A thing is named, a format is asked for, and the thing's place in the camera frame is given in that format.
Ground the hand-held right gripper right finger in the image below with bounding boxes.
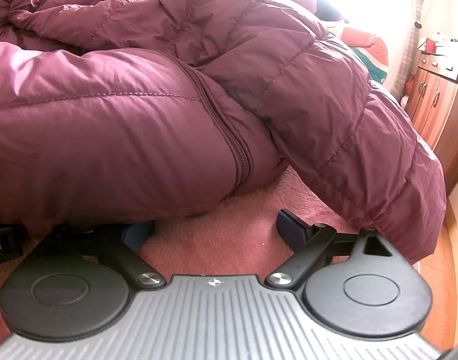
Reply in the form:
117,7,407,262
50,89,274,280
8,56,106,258
266,210,402,291

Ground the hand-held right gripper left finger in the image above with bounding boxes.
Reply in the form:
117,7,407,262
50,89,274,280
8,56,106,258
25,222,167,290

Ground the maroon down jacket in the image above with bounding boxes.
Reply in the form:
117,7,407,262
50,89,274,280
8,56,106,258
0,0,448,265

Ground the pink bed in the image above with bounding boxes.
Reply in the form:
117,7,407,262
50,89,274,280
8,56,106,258
0,165,424,346

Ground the wooden cabinet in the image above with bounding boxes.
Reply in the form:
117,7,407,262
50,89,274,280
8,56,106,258
405,50,458,196

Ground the orange teal printed blanket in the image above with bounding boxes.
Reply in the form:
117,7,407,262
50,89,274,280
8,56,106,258
341,26,389,83

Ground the grey patterned curtain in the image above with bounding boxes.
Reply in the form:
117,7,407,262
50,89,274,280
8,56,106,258
396,0,432,94

